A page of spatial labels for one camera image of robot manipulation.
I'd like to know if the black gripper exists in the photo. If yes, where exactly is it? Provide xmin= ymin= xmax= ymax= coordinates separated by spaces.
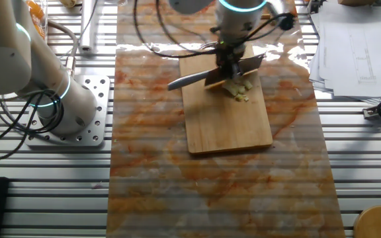
xmin=215 ymin=42 xmax=247 ymax=80

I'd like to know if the white scallion stalk piece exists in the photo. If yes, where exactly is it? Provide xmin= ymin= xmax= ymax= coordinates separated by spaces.
xmin=222 ymin=79 xmax=246 ymax=97

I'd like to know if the steel cleaver knife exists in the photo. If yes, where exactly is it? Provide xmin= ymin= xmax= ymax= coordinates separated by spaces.
xmin=167 ymin=54 xmax=266 ymax=92

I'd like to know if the wooden cutting board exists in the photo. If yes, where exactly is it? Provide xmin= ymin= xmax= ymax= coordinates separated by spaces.
xmin=178 ymin=41 xmax=274 ymax=155

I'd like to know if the orange marble pattern mat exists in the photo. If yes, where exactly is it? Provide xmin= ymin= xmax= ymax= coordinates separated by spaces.
xmin=106 ymin=0 xmax=346 ymax=238

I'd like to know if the white paper stack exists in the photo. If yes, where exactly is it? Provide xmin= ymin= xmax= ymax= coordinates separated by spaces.
xmin=308 ymin=0 xmax=381 ymax=100

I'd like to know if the white plastic wrap roll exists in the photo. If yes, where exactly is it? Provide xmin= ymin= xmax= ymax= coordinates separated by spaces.
xmin=79 ymin=0 xmax=98 ymax=54

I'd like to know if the clear plastic fruit container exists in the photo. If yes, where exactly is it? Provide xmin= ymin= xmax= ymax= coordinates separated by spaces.
xmin=26 ymin=0 xmax=48 ymax=42

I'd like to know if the orange fruit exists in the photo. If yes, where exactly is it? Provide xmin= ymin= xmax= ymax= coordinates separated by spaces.
xmin=27 ymin=0 xmax=45 ymax=19
xmin=34 ymin=21 xmax=47 ymax=39

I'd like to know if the wooden stand with round base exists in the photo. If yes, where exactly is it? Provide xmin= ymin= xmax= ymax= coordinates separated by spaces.
xmin=353 ymin=205 xmax=381 ymax=238

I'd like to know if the black round cable plug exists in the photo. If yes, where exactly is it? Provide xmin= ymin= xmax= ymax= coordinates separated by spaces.
xmin=278 ymin=13 xmax=296 ymax=31

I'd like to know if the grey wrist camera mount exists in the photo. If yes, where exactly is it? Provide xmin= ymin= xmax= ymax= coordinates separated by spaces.
xmin=265 ymin=0 xmax=289 ymax=16

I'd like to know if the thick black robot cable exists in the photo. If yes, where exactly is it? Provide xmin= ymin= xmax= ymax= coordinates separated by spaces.
xmin=155 ymin=0 xmax=220 ymax=54
xmin=132 ymin=0 xmax=218 ymax=60

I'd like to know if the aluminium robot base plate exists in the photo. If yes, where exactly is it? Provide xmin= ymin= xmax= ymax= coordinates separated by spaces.
xmin=22 ymin=74 xmax=111 ymax=147

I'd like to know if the grey hose with metal connector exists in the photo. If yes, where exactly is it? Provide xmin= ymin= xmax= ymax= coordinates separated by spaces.
xmin=46 ymin=19 xmax=79 ymax=77

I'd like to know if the black cable bundle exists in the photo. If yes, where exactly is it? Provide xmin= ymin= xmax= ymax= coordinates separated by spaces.
xmin=0 ymin=89 xmax=65 ymax=161

